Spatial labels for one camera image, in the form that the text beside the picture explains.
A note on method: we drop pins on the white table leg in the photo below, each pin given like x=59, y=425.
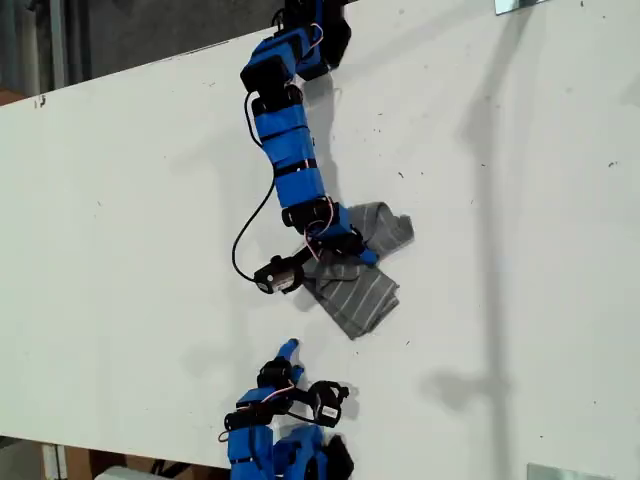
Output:
x=54, y=462

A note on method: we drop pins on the grey striped towel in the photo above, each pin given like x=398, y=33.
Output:
x=370, y=295

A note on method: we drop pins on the shiny metal plate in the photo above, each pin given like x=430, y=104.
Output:
x=520, y=5

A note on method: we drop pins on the black camera box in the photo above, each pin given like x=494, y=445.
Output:
x=275, y=277
x=327, y=407

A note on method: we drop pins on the white plastic box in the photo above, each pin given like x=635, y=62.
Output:
x=125, y=474

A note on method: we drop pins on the short black camera stalk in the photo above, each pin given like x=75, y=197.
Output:
x=306, y=256
x=302, y=396

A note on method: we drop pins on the grey metal post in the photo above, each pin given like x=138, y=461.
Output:
x=57, y=45

